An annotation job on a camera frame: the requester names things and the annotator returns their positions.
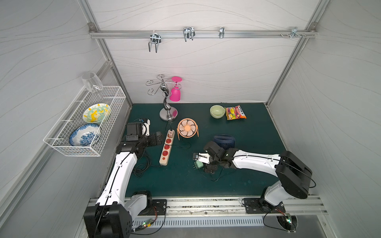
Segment white power strip red sockets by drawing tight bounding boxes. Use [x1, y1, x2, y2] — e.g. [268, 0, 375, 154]
[159, 133, 174, 166]

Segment green USB power adapter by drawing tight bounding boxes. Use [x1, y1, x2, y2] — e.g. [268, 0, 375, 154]
[194, 161, 204, 170]

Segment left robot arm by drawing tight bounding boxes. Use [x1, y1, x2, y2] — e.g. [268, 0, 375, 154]
[83, 119, 163, 238]

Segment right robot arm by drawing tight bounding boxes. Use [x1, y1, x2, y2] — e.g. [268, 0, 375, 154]
[193, 141, 313, 210]

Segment navy blue desk fan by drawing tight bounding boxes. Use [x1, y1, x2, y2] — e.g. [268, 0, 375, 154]
[212, 134, 235, 150]

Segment orange desk fan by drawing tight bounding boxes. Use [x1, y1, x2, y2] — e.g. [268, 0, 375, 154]
[177, 118, 199, 139]

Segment chrome cup holder stand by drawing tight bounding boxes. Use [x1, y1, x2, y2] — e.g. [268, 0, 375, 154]
[145, 74, 178, 122]

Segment colourful candy bag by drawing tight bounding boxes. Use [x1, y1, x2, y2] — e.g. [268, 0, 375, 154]
[225, 105, 247, 121]

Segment green ceramic bowl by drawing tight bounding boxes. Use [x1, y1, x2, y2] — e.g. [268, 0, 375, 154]
[209, 105, 226, 119]

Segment pink plastic goblet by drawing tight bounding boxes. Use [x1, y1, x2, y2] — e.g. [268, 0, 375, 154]
[170, 76, 183, 102]

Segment yellow green patterned plate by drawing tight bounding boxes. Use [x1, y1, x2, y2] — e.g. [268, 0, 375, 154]
[82, 103, 111, 125]

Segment blue white patterned plate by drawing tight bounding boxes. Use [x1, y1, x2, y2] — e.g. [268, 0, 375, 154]
[69, 124, 102, 146]

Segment clear drinking glass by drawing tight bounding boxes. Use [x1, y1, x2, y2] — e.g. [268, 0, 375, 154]
[82, 72, 103, 93]

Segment metal hook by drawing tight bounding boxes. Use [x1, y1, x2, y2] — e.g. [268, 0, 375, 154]
[219, 27, 225, 39]
[183, 26, 195, 42]
[280, 27, 306, 39]
[148, 33, 161, 53]

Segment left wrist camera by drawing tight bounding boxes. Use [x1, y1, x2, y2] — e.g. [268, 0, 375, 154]
[142, 119, 150, 136]

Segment black blue fan cable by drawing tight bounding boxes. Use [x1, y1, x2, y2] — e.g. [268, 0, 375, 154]
[202, 166, 236, 182]

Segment black power strip cord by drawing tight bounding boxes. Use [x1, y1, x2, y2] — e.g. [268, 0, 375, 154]
[133, 150, 163, 179]

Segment black orange fan cable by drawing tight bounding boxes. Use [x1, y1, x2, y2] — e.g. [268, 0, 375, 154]
[164, 120, 192, 150]

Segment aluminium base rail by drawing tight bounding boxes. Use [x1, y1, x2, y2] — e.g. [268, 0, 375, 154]
[153, 195, 328, 217]

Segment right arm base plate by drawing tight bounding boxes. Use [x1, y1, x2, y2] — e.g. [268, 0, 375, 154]
[241, 198, 286, 214]

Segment white wire basket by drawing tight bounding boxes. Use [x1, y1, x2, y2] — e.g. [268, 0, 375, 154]
[43, 86, 126, 157]

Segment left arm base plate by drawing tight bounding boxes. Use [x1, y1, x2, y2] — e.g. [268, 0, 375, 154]
[139, 199, 167, 216]

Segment white slotted cable duct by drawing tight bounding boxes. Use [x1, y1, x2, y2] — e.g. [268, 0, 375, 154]
[149, 216, 264, 229]

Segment small circuit board wires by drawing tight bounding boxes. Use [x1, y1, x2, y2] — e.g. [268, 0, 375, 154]
[130, 219, 166, 236]

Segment aluminium top rail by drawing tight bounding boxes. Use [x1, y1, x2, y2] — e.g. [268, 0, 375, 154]
[89, 24, 317, 40]

